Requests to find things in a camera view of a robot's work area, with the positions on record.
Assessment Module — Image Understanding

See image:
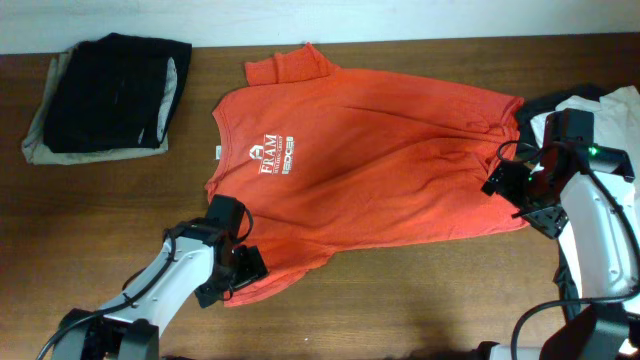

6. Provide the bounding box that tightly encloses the red printed t-shirt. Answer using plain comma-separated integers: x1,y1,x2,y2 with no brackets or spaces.
206,45,523,306

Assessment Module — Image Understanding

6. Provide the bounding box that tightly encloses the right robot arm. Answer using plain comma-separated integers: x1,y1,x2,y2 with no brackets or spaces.
480,109,639,359

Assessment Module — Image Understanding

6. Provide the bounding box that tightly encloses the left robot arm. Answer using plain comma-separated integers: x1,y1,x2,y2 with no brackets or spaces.
38,195,268,359

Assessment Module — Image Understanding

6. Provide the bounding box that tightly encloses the dark navy garment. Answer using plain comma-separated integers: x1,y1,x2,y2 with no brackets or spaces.
515,83,607,300

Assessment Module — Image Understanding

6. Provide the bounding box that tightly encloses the folded black garment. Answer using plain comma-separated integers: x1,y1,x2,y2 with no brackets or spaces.
43,33,192,153

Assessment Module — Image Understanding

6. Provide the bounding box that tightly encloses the folded beige garment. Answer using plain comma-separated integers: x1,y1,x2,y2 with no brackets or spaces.
21,48,178,165

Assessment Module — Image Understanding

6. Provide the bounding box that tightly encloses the left black cable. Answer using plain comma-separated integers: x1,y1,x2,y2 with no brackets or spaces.
34,204,255,360

